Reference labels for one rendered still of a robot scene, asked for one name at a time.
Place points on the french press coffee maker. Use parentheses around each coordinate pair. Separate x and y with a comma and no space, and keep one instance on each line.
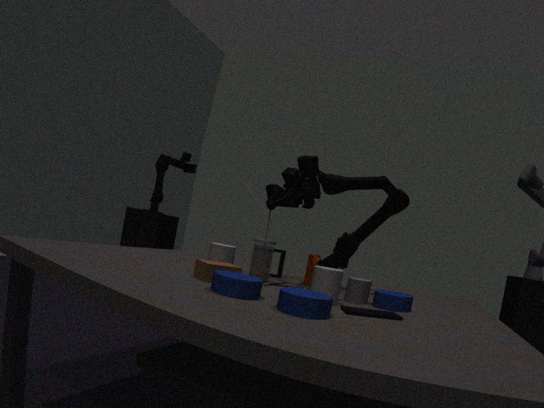
(262,255)

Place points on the blue cylinder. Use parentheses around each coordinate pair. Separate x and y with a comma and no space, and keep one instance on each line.
(392,301)
(236,285)
(303,303)

